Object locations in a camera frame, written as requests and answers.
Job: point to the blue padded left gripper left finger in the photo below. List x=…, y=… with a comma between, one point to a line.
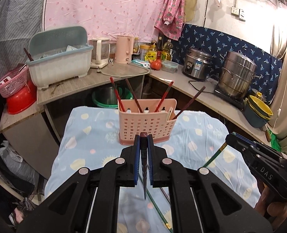
x=136, y=147

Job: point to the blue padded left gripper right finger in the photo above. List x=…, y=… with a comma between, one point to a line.
x=150, y=159

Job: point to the pink perforated utensil holder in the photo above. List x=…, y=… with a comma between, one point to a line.
x=159, y=123

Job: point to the green chopstick gold band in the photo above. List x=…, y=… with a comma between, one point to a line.
x=165, y=222

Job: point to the dark maroon chopstick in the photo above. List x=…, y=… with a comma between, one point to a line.
x=134, y=96

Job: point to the dark green chopstick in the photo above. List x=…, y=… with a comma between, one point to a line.
x=216, y=154

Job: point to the bright red chopstick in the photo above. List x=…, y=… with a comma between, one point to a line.
x=117, y=94

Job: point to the dark purple chopstick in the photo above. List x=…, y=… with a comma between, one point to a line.
x=189, y=102

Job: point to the brown chopstick gold band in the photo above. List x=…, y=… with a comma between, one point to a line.
x=165, y=195

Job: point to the person's right hand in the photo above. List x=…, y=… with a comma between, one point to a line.
x=276, y=209

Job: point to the green plastic basin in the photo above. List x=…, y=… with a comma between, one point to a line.
x=105, y=97

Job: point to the yellow bowl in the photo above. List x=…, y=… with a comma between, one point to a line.
x=259, y=107

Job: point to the black induction cooker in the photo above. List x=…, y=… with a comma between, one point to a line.
x=239, y=104

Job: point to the wet wipes pack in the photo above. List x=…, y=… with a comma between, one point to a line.
x=141, y=63

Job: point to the red tomato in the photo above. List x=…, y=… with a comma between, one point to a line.
x=156, y=65

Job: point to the clear food container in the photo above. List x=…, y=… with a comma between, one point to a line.
x=169, y=66

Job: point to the yellow seasoning bag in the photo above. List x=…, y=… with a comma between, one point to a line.
x=150, y=56

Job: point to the pink electric kettle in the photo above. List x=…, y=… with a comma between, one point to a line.
x=124, y=49

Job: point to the cooking oil bottle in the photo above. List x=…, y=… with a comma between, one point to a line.
x=167, y=51

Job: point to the silver rice cooker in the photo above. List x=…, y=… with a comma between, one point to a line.
x=197, y=64

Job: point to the stainless steel steamer pot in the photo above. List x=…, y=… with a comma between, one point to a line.
x=237, y=74

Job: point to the white glass kettle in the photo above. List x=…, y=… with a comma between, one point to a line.
x=100, y=52

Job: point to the red plastic basin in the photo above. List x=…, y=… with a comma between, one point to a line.
x=21, y=100

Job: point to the dish drainer box with lid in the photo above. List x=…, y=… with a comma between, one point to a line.
x=59, y=54

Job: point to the pink floral apron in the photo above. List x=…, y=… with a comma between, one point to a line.
x=171, y=19

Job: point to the pink plastic basket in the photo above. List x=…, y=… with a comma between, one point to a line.
x=13, y=81

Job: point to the pink dotted curtain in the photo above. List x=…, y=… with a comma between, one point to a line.
x=105, y=18

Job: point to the grey striped curtain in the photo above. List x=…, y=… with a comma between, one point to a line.
x=19, y=21

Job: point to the wall power socket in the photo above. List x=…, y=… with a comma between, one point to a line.
x=235, y=11

